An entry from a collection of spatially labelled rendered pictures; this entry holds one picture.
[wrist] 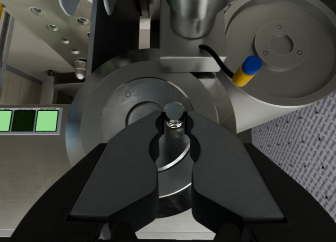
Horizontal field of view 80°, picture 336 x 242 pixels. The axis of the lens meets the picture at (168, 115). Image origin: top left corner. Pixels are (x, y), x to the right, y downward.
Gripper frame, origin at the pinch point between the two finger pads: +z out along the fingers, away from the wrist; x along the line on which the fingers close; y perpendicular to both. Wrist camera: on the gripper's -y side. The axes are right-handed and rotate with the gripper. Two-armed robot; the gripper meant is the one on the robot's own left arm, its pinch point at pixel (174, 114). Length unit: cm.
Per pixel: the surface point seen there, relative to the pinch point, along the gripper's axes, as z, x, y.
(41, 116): 33, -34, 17
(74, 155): 1.6, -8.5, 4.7
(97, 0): 12.2, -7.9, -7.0
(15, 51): 240, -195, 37
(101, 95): 4.2, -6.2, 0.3
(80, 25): 30.0, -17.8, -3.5
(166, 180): -0.2, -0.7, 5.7
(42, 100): 248, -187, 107
